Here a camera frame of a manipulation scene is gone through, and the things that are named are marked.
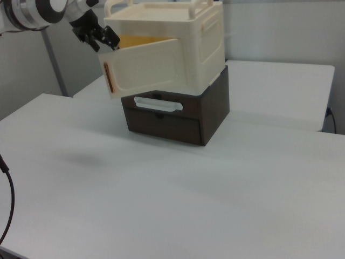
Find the thin black wall cable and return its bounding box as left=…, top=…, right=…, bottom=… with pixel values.
left=326, top=107, right=337, bottom=134

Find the orange door handle strip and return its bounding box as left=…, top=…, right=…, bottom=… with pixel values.
left=102, top=62, right=117, bottom=93

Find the cream plastic cabinet body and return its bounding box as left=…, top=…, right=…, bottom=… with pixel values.
left=103, top=0, right=226, bottom=97

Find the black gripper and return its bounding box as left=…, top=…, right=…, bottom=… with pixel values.
left=68, top=8, right=121, bottom=54

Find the white drawer handle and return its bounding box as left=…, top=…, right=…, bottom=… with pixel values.
left=133, top=96, right=185, bottom=113

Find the dark brown handleless drawer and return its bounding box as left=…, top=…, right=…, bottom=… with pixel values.
left=126, top=107, right=202, bottom=144

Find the cream cabinet door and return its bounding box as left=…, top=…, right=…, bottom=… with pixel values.
left=97, top=37, right=190, bottom=100

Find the dark brown drawer box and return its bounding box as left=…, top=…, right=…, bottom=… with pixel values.
left=120, top=64, right=231, bottom=147

